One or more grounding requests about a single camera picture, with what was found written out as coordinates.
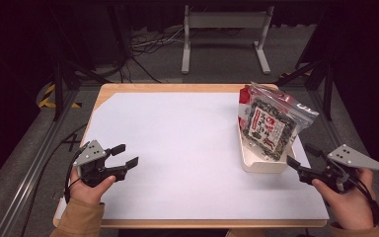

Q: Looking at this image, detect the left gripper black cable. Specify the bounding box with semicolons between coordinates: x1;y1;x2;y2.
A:
63;141;92;204

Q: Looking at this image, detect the white metal stand frame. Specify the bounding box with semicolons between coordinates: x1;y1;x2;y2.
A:
181;4;275;75

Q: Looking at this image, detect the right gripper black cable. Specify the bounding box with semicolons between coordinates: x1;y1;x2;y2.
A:
339;167;379;226

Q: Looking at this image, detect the person's right hand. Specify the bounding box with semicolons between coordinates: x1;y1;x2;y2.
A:
311;167;376;231

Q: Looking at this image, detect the aluminium rail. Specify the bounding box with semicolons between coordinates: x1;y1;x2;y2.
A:
0;88;80;237
309;88;379;237

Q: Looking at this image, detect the person's left hand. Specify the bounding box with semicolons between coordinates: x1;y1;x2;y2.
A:
69;166;116;205

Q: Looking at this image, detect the white paper sheet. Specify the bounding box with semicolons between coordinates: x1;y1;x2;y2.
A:
54;92;330;221

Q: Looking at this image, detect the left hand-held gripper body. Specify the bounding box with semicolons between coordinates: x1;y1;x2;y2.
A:
73;139;127;188

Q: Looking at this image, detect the red seasoning packet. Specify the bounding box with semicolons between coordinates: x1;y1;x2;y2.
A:
238;84;292;132

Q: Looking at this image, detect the bundle of floor cables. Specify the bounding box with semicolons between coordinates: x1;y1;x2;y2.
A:
129;28;186;55

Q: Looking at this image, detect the clear seaweed packet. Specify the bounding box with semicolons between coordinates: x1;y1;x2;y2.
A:
241;82;320;162

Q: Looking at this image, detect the black yellow hazard tape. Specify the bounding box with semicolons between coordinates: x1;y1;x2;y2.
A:
38;83;82;110
277;70;312;80

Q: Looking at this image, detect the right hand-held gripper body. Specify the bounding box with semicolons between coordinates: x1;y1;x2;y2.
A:
297;143;379;194

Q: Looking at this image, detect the white divided container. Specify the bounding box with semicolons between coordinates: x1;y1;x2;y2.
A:
237;118;298;174

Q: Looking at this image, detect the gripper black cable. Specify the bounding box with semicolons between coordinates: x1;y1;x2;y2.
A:
339;167;379;226
63;141;92;204

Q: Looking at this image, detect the black metal stand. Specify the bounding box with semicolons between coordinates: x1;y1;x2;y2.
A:
50;58;112;121
275;58;335;121

